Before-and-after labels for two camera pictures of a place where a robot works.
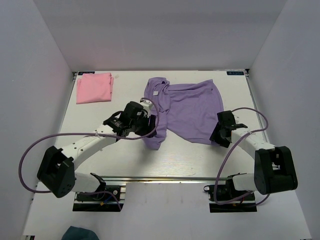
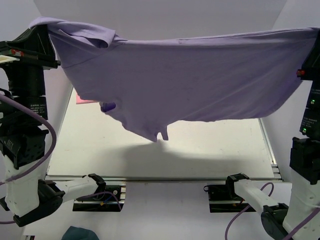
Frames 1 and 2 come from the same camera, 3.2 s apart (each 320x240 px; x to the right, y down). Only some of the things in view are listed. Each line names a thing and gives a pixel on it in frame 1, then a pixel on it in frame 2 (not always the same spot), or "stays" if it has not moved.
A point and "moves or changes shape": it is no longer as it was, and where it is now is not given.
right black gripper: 215,136 -> 310,69
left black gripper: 146,118 -> 33,47
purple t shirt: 188,111 moves or changes shape
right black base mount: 224,198 stays
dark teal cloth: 75,233 stays
